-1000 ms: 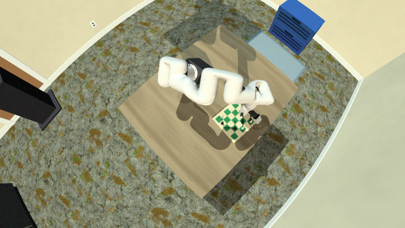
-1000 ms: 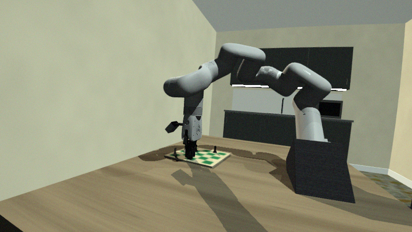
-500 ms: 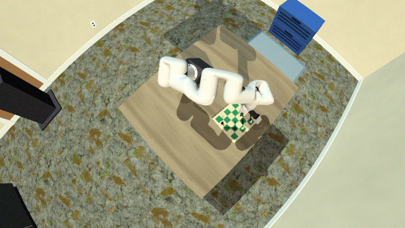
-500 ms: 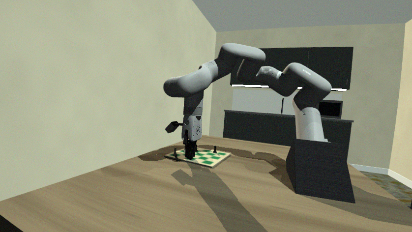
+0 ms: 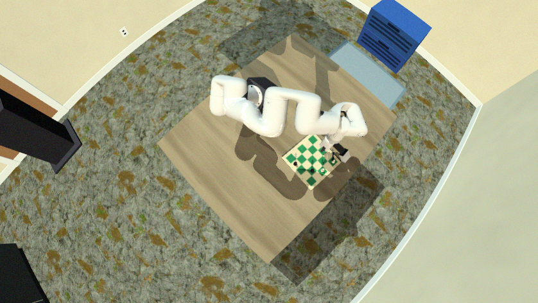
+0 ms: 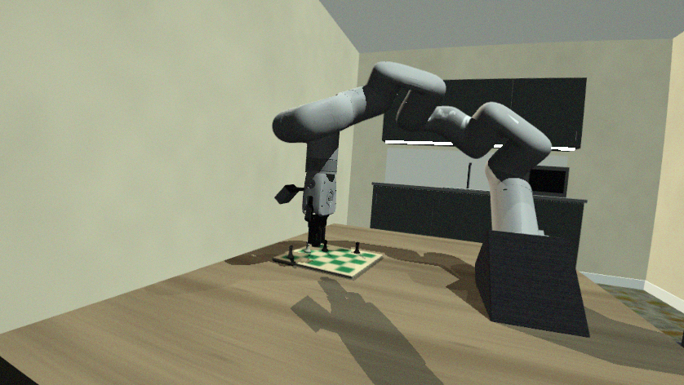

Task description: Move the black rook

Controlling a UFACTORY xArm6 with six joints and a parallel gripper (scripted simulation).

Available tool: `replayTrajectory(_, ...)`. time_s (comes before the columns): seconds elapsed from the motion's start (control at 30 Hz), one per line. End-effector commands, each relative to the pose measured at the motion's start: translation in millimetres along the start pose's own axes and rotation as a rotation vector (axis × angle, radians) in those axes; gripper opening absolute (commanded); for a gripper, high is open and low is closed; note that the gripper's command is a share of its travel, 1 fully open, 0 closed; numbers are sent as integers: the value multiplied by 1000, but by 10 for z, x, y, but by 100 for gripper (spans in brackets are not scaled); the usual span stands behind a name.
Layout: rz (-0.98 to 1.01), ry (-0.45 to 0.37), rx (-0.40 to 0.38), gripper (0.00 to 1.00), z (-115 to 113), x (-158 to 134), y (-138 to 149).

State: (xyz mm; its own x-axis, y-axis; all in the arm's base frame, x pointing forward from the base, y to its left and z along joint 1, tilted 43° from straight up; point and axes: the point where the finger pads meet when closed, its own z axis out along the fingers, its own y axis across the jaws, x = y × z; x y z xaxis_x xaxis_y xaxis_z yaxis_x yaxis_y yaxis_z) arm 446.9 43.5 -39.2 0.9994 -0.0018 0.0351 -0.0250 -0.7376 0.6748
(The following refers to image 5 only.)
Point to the green and cream chessboard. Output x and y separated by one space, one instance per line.
307 154

